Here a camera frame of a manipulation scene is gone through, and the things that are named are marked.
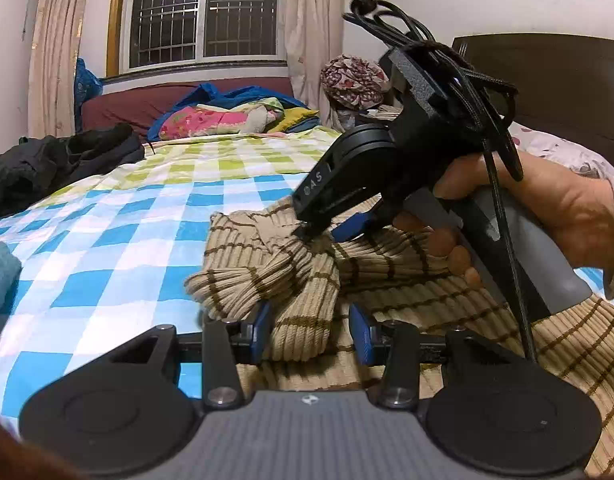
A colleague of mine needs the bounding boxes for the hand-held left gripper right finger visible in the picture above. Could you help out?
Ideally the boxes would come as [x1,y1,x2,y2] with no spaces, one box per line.
[348,302,519,409]

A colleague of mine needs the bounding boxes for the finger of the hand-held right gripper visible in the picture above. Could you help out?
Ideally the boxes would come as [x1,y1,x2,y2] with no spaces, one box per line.
[293,157,370,253]
[331,195,405,243]

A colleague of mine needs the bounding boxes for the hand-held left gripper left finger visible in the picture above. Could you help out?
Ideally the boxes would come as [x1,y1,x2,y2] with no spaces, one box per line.
[107,302,274,409]

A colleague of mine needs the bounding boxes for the beige striped knit sweater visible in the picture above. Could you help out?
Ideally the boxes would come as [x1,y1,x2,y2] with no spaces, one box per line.
[184,195,614,480]

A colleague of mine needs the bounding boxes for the person's right hand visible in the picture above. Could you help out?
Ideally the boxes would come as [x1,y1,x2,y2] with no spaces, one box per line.
[393,152,614,290]

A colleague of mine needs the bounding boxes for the olive yellow cloth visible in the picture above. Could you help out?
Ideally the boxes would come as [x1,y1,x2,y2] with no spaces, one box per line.
[267,107,321,134]

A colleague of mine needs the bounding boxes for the floral cloth bundle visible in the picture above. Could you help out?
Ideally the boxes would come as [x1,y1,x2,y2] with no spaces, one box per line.
[320,54,391,111]

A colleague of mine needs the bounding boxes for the floral pillow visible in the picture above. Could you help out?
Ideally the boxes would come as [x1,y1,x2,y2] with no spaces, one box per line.
[508,122,614,179]

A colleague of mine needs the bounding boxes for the pink floral quilt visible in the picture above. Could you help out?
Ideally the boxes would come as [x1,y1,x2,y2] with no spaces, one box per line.
[159,104,284,141]

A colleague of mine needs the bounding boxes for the dark wooden headboard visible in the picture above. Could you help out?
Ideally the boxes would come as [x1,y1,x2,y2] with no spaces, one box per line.
[452,33,614,179]

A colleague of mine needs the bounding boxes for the blue cloth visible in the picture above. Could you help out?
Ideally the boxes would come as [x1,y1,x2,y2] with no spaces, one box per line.
[147,82,309,143]

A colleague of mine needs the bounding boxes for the checked blue green bedsheet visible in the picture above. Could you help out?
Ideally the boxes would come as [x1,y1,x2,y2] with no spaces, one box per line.
[0,125,614,426]

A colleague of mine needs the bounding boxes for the beige curtain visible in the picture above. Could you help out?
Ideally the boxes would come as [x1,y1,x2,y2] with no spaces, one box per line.
[279,0,346,128]
[27,0,132,139]

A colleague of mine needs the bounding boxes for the maroon sofa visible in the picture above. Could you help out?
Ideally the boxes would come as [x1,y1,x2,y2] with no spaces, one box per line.
[82,77,294,137]

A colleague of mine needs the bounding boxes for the barred window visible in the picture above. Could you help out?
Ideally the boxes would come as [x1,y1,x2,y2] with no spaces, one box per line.
[121,0,281,69]

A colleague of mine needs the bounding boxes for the blue bag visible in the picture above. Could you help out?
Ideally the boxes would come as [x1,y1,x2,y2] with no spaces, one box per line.
[74,57,104,134]

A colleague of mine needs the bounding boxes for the black jacket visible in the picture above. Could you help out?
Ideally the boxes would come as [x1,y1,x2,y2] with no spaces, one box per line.
[0,122,146,222]

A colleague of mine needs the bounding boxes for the black cable bundle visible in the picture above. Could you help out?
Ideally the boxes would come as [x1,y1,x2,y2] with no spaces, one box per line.
[342,0,539,367]

